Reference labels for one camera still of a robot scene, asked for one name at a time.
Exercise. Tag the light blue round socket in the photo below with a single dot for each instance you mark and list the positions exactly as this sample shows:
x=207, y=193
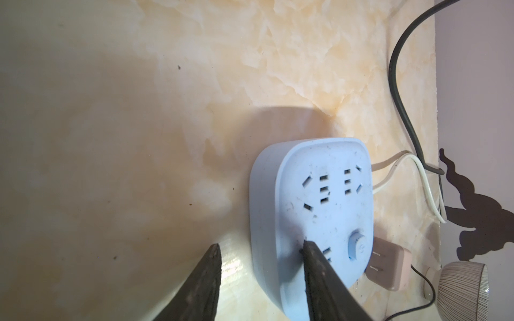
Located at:
x=316, y=190

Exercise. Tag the pink charger adapter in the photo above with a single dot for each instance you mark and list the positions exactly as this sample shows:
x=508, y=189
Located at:
x=389, y=265

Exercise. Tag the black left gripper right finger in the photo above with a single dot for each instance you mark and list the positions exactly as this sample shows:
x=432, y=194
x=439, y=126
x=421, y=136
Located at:
x=327, y=296

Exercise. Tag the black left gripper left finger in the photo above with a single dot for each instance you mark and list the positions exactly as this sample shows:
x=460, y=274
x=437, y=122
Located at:
x=198, y=297

